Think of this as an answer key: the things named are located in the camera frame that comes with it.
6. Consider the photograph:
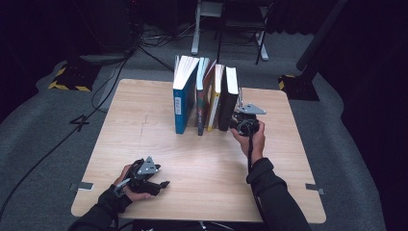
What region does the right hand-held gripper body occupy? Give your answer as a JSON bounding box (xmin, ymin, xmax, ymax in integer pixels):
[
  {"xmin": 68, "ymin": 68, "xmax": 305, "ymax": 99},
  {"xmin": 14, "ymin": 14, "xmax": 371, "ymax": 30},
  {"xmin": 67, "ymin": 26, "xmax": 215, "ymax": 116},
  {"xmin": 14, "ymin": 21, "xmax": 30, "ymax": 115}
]
[{"xmin": 236, "ymin": 103, "xmax": 268, "ymax": 138}]

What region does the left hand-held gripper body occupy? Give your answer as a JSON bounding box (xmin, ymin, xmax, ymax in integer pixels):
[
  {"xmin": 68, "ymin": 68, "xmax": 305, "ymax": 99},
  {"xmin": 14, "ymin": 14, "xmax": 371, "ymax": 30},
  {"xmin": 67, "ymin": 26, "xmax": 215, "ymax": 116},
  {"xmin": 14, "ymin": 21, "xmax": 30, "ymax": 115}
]
[{"xmin": 125, "ymin": 156, "xmax": 162, "ymax": 196}]

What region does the clear acrylic book rack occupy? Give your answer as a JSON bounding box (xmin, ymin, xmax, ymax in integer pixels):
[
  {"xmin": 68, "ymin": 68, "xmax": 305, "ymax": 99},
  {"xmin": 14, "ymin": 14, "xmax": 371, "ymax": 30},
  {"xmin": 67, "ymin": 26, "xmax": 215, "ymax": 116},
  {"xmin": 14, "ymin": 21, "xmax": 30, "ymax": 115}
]
[{"xmin": 191, "ymin": 87, "xmax": 244, "ymax": 128}]

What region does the black book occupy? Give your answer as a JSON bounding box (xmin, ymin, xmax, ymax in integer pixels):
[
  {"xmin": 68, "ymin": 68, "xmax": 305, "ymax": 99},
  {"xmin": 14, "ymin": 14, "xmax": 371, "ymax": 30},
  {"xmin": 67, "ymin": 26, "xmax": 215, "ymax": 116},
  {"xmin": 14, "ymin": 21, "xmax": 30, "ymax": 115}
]
[{"xmin": 217, "ymin": 65, "xmax": 240, "ymax": 132}]

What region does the yellow book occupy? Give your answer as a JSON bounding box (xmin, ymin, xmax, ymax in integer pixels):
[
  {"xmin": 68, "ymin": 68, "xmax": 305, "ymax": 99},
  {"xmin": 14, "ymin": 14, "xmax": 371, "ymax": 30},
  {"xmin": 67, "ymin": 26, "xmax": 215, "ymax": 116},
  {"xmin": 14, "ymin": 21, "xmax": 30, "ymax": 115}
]
[{"xmin": 206, "ymin": 63, "xmax": 225, "ymax": 133}]

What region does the red illustrated book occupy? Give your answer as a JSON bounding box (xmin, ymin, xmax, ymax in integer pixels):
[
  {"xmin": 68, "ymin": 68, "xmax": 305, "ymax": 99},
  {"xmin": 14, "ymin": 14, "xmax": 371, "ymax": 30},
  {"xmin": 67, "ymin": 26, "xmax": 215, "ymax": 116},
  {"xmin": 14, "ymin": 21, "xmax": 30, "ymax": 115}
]
[{"xmin": 195, "ymin": 57, "xmax": 217, "ymax": 137}]

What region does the blue book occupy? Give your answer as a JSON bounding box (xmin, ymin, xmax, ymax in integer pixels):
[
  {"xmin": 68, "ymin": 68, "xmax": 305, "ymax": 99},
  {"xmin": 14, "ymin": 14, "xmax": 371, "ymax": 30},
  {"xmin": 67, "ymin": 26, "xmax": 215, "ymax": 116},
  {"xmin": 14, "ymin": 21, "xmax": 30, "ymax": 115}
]
[{"xmin": 172, "ymin": 55, "xmax": 200, "ymax": 135}]

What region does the person's left hand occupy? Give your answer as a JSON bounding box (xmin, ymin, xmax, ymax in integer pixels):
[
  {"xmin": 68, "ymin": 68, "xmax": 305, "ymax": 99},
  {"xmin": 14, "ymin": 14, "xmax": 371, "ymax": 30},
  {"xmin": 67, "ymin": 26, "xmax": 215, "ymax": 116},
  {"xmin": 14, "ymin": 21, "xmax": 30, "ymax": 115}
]
[{"xmin": 113, "ymin": 164, "xmax": 152, "ymax": 202}]

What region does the person's right hand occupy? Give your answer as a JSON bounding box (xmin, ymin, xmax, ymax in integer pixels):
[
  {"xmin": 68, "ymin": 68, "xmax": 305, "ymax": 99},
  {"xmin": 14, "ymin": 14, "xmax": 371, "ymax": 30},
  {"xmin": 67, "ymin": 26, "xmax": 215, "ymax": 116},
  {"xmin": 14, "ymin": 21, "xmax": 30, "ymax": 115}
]
[{"xmin": 230, "ymin": 120, "xmax": 268, "ymax": 167}]

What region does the black base with striped tape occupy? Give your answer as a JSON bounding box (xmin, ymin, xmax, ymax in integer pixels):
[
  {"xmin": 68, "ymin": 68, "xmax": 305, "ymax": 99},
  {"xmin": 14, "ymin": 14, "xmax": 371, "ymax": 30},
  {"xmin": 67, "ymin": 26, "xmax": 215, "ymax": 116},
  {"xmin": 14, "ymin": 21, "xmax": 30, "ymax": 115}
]
[
  {"xmin": 47, "ymin": 62, "xmax": 102, "ymax": 92},
  {"xmin": 278, "ymin": 74, "xmax": 321, "ymax": 102}
]

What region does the grey tape strip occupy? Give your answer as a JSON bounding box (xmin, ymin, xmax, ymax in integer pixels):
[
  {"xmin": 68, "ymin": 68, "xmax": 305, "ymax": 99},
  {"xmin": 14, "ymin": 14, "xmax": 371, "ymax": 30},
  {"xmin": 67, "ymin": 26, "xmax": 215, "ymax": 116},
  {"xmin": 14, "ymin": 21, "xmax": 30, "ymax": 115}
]
[
  {"xmin": 304, "ymin": 182, "xmax": 325, "ymax": 195},
  {"xmin": 68, "ymin": 181, "xmax": 94, "ymax": 193}
]

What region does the black folding chair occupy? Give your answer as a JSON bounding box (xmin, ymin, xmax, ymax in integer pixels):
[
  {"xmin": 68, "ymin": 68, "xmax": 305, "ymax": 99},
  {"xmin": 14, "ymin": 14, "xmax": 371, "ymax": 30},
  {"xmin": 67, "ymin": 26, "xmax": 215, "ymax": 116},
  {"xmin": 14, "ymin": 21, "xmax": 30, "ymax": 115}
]
[{"xmin": 216, "ymin": 0, "xmax": 277, "ymax": 65}]

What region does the black slanted pole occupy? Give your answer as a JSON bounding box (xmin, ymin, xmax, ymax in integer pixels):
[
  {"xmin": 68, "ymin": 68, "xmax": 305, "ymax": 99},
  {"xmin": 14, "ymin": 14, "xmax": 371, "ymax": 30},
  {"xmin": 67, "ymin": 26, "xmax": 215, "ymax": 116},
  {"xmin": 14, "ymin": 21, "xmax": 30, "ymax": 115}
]
[{"xmin": 295, "ymin": 0, "xmax": 349, "ymax": 72}]

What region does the round grey stand base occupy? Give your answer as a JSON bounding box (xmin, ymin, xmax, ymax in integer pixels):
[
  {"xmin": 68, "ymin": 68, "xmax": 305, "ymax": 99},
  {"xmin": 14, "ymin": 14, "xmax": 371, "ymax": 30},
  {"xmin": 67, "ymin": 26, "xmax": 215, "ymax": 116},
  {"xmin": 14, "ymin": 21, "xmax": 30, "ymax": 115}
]
[{"xmin": 78, "ymin": 52, "xmax": 129, "ymax": 65}]

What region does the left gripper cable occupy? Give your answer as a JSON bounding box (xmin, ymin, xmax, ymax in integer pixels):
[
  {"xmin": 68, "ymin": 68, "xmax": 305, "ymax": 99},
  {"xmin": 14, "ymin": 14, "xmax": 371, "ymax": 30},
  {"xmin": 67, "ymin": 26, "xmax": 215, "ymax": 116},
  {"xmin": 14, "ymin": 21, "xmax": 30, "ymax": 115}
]
[{"xmin": 113, "ymin": 178, "xmax": 132, "ymax": 225}]

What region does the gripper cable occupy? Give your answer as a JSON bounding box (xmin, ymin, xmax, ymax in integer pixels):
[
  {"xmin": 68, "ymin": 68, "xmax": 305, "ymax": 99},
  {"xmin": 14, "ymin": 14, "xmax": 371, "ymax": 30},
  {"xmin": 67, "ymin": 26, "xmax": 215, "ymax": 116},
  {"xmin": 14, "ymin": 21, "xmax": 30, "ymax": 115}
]
[
  {"xmin": 113, "ymin": 178, "xmax": 132, "ymax": 225},
  {"xmin": 245, "ymin": 126, "xmax": 255, "ymax": 176}
]

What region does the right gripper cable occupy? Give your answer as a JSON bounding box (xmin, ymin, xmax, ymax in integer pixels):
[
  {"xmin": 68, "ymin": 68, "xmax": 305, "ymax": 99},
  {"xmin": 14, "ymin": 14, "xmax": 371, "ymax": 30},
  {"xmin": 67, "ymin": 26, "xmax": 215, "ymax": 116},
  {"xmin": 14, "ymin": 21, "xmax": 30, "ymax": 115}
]
[{"xmin": 245, "ymin": 126, "xmax": 255, "ymax": 176}]

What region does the white desk frame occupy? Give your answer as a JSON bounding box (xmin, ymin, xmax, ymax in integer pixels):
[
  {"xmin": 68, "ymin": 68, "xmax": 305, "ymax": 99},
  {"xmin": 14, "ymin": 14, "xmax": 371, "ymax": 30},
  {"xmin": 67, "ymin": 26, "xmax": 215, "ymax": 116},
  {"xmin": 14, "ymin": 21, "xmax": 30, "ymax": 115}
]
[{"xmin": 191, "ymin": 0, "xmax": 269, "ymax": 62}]

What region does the long black floor cable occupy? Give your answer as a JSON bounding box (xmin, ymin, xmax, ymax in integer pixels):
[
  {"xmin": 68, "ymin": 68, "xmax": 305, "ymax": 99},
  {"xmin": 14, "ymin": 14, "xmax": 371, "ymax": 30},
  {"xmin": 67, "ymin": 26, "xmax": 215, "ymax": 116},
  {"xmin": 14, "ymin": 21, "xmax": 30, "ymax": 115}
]
[{"xmin": 0, "ymin": 47, "xmax": 142, "ymax": 222}]

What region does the bundle of floor cables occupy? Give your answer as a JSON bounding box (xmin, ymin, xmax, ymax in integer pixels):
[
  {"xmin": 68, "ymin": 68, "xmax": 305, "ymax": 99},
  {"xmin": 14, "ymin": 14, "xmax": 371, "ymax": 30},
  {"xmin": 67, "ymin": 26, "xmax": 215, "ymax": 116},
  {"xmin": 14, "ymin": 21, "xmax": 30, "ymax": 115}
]
[{"xmin": 139, "ymin": 23, "xmax": 195, "ymax": 44}]

